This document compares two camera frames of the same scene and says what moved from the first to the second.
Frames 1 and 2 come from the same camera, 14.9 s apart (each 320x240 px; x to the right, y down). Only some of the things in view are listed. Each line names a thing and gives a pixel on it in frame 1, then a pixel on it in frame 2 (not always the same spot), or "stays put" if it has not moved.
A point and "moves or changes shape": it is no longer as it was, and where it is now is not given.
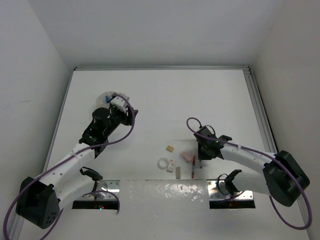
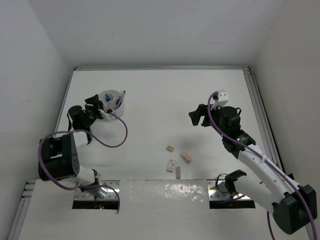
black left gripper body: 117,117 to 92,114
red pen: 193,167 moves or changes shape
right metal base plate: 218,191 stays put
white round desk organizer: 101,102 stays put
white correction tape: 171,167 stays put
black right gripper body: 202,153 to 215,115
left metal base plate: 113,186 stays put
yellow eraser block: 169,148 stays put
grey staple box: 178,172 stays put
